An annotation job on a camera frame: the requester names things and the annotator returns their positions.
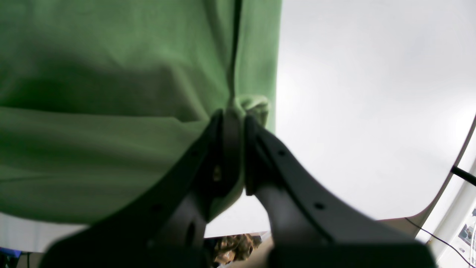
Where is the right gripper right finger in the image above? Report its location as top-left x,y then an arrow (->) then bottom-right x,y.
244,116 -> 436,268

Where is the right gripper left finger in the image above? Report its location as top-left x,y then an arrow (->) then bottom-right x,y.
40,109 -> 241,268

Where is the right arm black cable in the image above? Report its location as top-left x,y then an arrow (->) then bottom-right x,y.
450,166 -> 476,186

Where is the green t-shirt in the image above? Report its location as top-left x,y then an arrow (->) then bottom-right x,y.
0,0 -> 282,224

